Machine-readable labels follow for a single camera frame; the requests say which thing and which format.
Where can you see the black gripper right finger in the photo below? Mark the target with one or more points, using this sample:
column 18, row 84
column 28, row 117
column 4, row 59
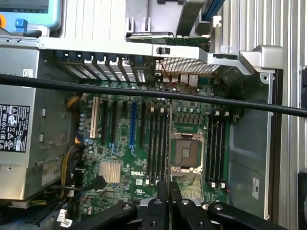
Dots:
column 189, row 215

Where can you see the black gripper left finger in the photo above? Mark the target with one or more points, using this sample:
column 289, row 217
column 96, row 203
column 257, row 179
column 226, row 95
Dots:
column 157, row 213

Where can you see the black RAM slot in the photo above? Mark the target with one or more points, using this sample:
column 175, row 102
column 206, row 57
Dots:
column 161, row 143
column 219, row 148
column 225, row 148
column 209, row 148
column 149, row 143
column 155, row 143
column 165, row 143
column 214, row 148

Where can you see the CPU socket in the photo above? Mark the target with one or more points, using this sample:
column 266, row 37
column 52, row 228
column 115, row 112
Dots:
column 187, row 153

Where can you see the silver chipset heat sink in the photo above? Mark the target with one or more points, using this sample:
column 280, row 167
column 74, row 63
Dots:
column 109, row 171

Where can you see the green Dell motherboard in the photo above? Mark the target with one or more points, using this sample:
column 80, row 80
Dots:
column 127, row 155

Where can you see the long black expansion slot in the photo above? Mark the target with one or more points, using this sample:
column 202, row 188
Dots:
column 143, row 124
column 114, row 119
column 104, row 119

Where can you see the blue expansion slot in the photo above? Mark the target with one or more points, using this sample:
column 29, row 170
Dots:
column 133, row 124

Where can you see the grey PC case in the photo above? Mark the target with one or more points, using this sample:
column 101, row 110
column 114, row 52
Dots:
column 247, row 143

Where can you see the short black expansion slot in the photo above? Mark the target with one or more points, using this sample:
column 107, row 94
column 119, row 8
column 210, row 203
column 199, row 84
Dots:
column 124, row 107

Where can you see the white expansion slot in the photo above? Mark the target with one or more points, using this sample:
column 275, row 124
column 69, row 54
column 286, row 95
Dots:
column 95, row 117

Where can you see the grey power supply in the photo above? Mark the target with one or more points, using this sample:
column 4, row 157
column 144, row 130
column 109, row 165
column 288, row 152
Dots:
column 48, row 115

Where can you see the green graphics card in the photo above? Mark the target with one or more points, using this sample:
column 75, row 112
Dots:
column 187, row 39

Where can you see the light blue teach pendant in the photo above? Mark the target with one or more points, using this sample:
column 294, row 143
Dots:
column 54, row 14

